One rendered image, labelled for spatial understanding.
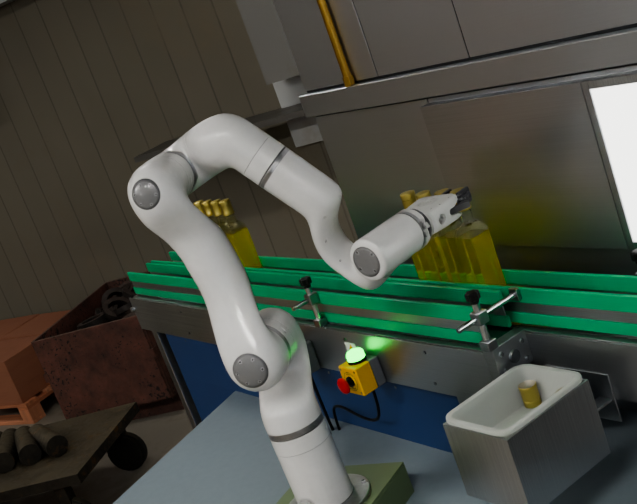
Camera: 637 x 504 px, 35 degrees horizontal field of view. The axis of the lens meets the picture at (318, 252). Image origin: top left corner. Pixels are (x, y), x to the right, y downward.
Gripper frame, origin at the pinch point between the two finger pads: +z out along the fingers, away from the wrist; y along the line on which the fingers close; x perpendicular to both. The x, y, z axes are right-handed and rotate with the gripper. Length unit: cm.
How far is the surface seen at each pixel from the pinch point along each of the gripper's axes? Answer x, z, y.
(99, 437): 101, 45, 262
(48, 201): 21, 184, 452
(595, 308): 21.7, -10.0, -30.1
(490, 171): -0.5, 13.9, -0.5
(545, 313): 24.0, -6.5, -16.9
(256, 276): 20, 17, 88
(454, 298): 21.1, -3.4, 6.0
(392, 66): -26.4, 22.6, 22.7
